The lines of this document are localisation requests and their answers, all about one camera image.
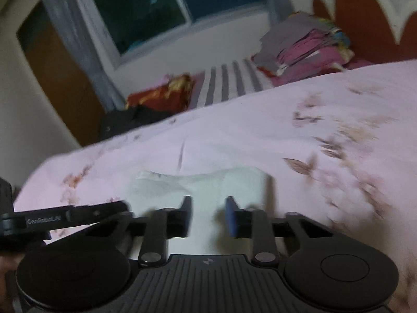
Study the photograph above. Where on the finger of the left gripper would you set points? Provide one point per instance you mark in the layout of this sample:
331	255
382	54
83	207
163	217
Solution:
86	215

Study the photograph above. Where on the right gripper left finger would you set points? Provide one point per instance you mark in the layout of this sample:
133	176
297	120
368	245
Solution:
162	225

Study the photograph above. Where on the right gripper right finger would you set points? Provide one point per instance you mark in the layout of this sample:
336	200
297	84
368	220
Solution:
255	225

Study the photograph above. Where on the white knit sweater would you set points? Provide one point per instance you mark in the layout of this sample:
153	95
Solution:
208	234

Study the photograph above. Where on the stack of folded clothes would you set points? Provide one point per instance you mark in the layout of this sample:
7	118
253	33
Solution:
301	47

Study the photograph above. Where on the person's left hand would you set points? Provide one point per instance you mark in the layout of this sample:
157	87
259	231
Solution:
9	263

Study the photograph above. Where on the black garment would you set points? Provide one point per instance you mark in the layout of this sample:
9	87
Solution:
118	122

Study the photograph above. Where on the pink floral bed sheet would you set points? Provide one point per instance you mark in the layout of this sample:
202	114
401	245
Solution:
339	149

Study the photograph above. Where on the red patterned blanket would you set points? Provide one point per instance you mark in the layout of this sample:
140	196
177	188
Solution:
172	95

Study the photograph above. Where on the striped pillow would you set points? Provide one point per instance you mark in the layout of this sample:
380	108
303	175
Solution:
226	82

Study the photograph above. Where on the brown wooden door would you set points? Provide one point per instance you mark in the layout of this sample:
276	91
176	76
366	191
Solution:
65	85

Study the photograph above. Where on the left grey curtain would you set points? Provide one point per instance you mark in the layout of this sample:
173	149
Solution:
67	18

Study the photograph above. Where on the red heart headboard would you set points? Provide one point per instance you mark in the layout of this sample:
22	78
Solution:
380	31

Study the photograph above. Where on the window with white frame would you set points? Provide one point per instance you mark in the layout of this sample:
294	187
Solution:
128	28

